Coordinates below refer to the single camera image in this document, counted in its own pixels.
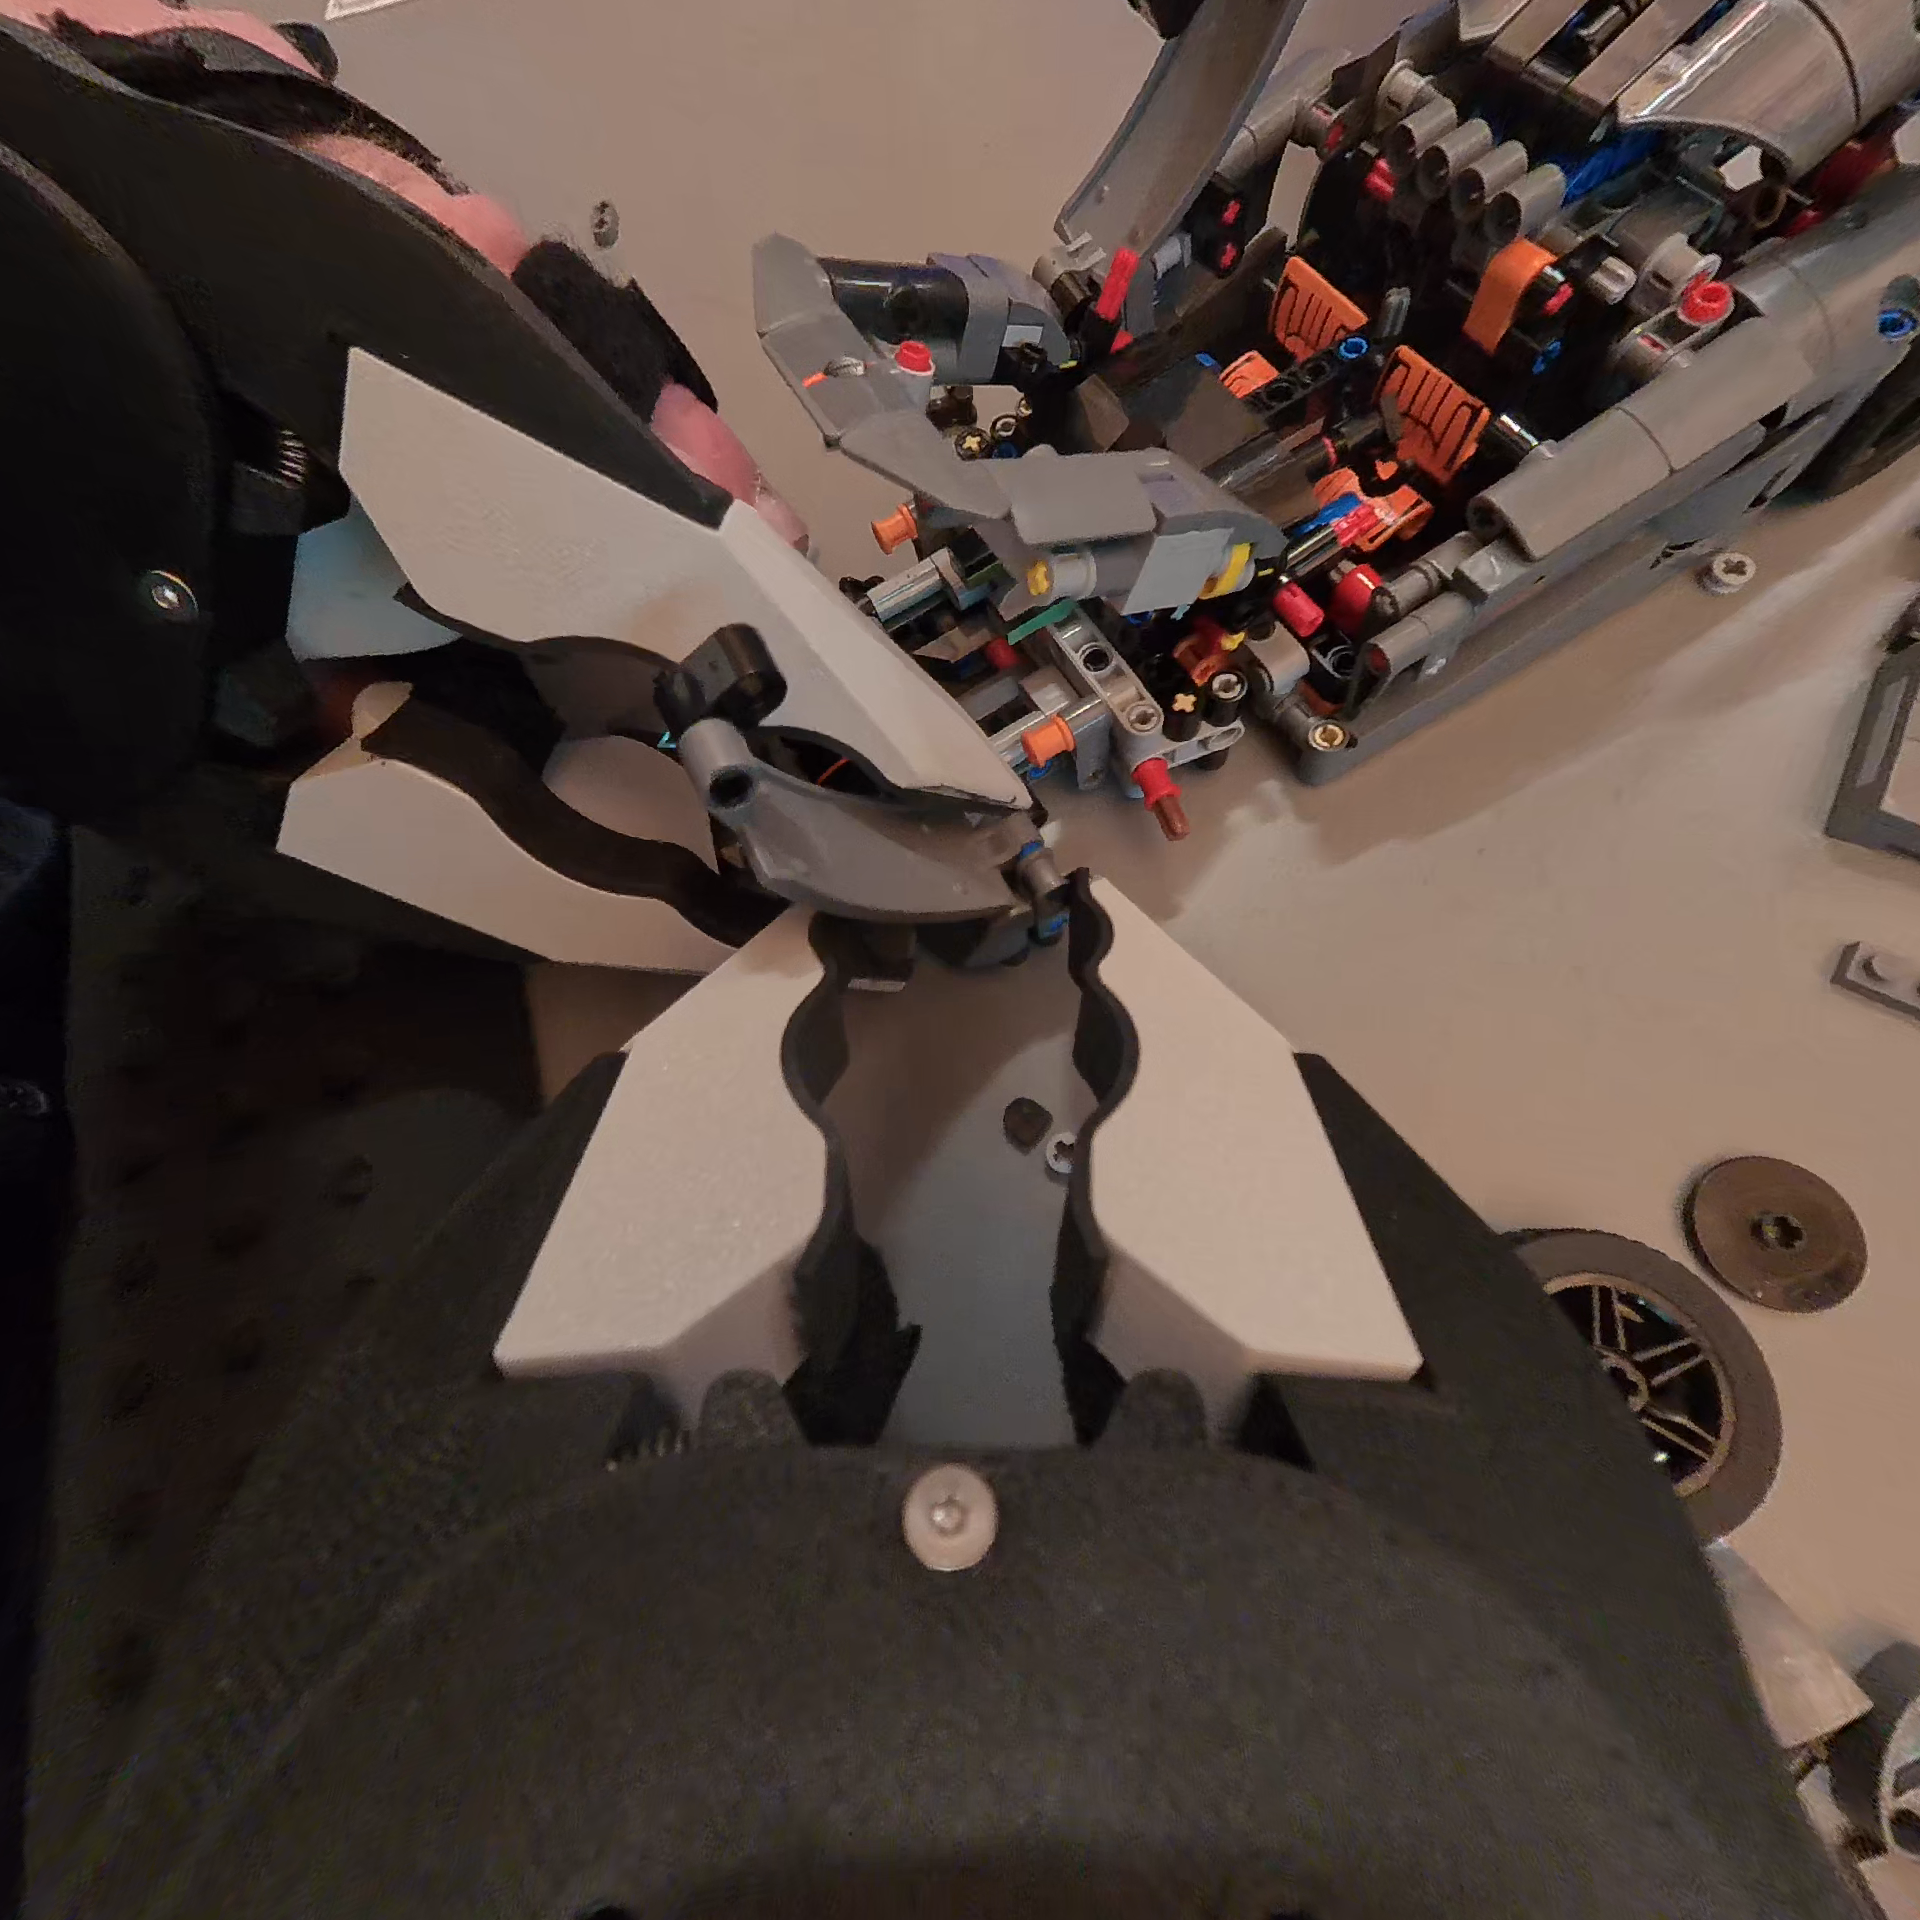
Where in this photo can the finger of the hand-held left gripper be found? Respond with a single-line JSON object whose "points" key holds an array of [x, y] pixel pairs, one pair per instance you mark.
{"points": [[600, 511], [452, 858]]}

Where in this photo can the person's left hand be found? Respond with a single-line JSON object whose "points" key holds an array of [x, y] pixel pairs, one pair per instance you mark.
{"points": [[720, 441]]}

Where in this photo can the grey orange lego car model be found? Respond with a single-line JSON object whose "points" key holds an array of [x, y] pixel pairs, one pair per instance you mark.
{"points": [[1576, 480]]}

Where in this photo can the grey lego panel assembly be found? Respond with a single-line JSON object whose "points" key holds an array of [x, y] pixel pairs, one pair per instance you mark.
{"points": [[1875, 749]]}

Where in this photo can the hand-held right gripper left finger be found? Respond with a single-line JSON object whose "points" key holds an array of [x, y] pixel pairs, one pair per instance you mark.
{"points": [[662, 1201]]}

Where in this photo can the black lego wheel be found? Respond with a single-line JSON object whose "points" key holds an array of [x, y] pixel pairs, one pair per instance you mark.
{"points": [[1666, 1381]]}

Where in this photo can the small black lego bush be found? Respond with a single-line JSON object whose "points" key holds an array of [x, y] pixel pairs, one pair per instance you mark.
{"points": [[1023, 1117]]}

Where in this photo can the grey lego wheel arch assembly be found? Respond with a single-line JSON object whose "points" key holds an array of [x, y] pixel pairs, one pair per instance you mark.
{"points": [[869, 863]]}

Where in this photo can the black lego disc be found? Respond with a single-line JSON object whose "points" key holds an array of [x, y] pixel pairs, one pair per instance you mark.
{"points": [[1779, 1228]]}

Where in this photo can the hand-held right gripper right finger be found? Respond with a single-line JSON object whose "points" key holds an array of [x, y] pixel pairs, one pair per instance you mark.
{"points": [[1246, 1201]]}

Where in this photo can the grey lego plate with holes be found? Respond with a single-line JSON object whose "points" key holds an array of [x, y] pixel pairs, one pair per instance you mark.
{"points": [[1875, 974]]}

